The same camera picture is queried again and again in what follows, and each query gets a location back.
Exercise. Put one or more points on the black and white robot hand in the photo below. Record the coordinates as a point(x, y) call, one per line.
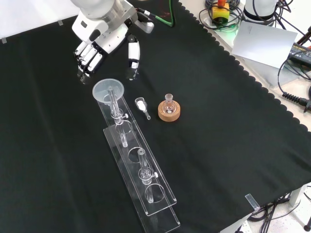
point(109, 38)

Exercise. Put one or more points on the clear plastic funnel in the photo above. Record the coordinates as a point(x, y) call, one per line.
point(99, 90)

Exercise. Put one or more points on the glass weighing funnel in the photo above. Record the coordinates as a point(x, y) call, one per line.
point(141, 104)

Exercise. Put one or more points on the transparent acrylic funnel stand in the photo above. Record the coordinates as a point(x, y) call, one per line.
point(143, 184)

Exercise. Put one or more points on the clear tape strip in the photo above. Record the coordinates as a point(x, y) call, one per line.
point(4, 40)
point(60, 23)
point(252, 201)

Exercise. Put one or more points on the small round-bottom glass flask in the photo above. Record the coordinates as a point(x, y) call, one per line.
point(168, 106)

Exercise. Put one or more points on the black bench cloth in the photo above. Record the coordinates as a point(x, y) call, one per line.
point(73, 145)

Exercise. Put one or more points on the yellow stop button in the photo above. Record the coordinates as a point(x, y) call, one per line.
point(219, 12)

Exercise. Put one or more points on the pale board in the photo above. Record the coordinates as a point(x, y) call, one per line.
point(264, 43)

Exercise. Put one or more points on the black power adapter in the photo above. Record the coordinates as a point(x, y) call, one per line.
point(301, 54)

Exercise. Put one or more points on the black tripod leg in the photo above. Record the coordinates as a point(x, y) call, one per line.
point(305, 38)

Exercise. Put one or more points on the white table leg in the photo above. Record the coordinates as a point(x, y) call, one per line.
point(295, 196)

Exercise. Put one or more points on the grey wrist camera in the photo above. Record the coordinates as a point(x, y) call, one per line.
point(145, 26)

